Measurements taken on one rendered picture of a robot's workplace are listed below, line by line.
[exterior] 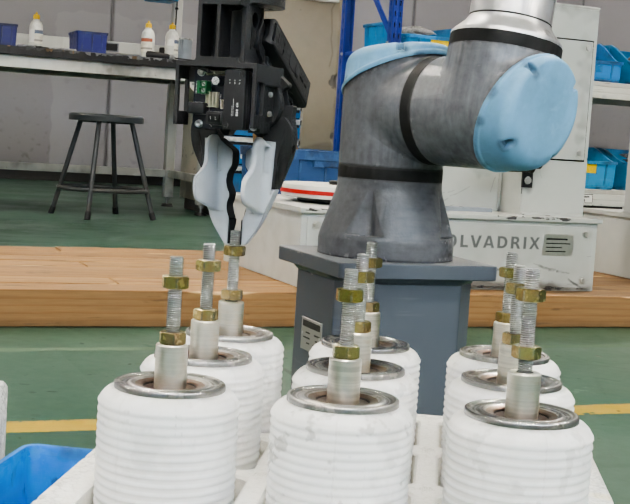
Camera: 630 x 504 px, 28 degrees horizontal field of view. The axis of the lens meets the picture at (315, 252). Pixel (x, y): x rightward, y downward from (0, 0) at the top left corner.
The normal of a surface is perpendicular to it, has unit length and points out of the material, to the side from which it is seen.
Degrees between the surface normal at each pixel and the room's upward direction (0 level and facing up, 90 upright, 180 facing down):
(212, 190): 89
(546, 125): 98
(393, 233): 73
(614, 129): 90
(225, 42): 90
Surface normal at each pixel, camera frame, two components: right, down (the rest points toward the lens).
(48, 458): -0.13, 0.04
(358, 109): -0.71, 0.02
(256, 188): 0.95, 0.10
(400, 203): 0.14, -0.21
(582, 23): 0.38, 0.11
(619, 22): -0.92, -0.03
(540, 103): 0.66, 0.24
